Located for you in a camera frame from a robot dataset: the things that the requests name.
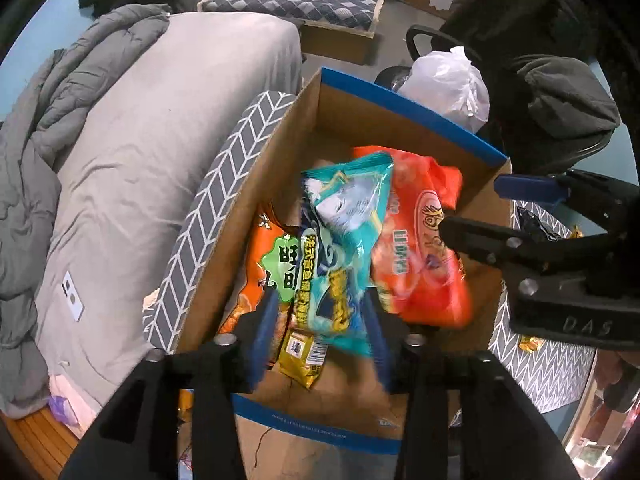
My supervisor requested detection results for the white plastic bag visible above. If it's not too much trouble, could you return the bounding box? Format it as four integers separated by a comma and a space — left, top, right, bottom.
397, 46, 491, 133

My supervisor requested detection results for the black cable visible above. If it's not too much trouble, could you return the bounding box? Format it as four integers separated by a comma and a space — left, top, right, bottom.
252, 427, 273, 468

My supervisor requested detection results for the cardboard box with blue rim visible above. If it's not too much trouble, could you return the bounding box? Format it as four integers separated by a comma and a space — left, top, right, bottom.
172, 66, 513, 480

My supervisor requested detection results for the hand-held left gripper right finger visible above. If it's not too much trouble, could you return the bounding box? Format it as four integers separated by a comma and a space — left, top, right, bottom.
361, 287, 566, 480

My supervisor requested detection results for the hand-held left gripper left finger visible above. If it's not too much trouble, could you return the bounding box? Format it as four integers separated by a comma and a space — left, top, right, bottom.
59, 287, 281, 480

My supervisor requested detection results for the grey fleece jacket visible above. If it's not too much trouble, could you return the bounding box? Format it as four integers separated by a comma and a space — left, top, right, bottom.
512, 55, 622, 158

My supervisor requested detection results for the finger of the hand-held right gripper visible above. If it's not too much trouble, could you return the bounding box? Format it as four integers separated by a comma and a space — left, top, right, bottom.
494, 174, 608, 207
439, 215, 543, 272

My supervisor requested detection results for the low bed with patterned mattress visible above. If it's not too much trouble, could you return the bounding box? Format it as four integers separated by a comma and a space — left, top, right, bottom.
197, 0, 386, 66

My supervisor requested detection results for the teal snack packet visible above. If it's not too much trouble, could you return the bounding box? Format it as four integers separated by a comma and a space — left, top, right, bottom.
300, 152, 396, 361

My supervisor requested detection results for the green and yellow snack packet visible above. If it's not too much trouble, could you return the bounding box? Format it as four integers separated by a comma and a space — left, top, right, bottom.
277, 232, 331, 391

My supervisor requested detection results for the small purple object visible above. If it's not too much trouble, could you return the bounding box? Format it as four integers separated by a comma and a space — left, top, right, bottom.
50, 395, 78, 426

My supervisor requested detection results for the person's right hand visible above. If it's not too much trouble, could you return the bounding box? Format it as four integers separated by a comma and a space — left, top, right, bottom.
595, 349, 640, 411

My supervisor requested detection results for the black snack packet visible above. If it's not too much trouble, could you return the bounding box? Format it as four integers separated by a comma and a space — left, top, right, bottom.
515, 207, 556, 243

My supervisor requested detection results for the orange red snack packet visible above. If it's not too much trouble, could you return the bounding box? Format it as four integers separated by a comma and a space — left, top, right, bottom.
352, 146, 473, 331

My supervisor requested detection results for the black puffer jacket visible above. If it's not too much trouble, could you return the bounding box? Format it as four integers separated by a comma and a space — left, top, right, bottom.
440, 0, 601, 81

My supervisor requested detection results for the grey duvet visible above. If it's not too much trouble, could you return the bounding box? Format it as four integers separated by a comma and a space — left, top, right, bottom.
0, 4, 173, 406

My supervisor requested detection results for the orange and green snack packet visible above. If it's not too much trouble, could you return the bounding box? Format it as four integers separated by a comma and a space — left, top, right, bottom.
217, 202, 306, 366

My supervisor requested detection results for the black office chair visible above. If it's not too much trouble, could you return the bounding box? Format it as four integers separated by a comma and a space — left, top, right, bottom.
375, 25, 621, 176

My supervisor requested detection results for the bed with grey sheet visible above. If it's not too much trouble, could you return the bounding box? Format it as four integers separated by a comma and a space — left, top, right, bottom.
35, 12, 303, 411

